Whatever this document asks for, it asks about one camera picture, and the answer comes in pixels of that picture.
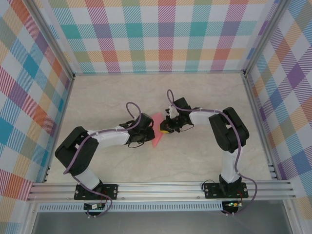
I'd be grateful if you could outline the pink square paper sheet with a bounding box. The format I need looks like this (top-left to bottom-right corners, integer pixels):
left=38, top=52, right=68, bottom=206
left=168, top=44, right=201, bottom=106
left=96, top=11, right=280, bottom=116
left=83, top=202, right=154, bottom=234
left=150, top=112, right=164, bottom=149

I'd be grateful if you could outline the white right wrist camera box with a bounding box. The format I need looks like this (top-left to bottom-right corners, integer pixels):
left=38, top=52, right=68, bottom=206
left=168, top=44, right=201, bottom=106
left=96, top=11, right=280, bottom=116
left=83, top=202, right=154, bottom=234
left=165, top=104, right=178, bottom=118

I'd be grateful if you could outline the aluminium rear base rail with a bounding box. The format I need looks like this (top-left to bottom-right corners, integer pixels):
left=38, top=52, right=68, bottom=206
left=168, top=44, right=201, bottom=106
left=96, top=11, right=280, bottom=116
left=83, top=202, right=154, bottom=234
left=73, top=70, right=247, bottom=76

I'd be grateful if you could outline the aluminium mounting rail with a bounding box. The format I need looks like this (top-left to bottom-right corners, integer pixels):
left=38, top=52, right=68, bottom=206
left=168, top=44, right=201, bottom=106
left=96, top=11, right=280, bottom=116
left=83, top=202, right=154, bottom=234
left=26, top=181, right=297, bottom=202

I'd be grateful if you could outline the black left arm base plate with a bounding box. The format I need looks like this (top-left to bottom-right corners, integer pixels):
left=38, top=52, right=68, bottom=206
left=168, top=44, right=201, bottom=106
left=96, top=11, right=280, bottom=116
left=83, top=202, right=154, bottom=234
left=74, top=184, right=119, bottom=201

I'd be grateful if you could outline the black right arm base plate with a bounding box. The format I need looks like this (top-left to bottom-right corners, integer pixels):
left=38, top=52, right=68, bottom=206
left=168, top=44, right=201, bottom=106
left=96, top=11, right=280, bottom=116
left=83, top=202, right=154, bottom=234
left=203, top=182, right=249, bottom=199

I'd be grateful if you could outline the aluminium side base rail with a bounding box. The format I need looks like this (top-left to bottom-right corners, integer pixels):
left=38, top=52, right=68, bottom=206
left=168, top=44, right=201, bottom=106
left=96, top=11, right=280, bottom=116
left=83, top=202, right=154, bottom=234
left=242, top=73, right=278, bottom=180
left=42, top=77, right=75, bottom=183

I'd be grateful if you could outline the perforated grey cable tray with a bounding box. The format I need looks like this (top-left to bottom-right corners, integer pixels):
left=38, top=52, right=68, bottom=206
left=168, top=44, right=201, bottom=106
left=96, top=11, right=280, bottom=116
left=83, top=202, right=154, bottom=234
left=38, top=201, right=224, bottom=212

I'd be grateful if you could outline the aluminium frame post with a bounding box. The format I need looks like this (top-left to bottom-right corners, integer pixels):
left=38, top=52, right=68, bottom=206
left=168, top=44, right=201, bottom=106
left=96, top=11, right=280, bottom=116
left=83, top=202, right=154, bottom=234
left=243, top=0, right=290, bottom=78
left=25, top=0, right=75, bottom=80

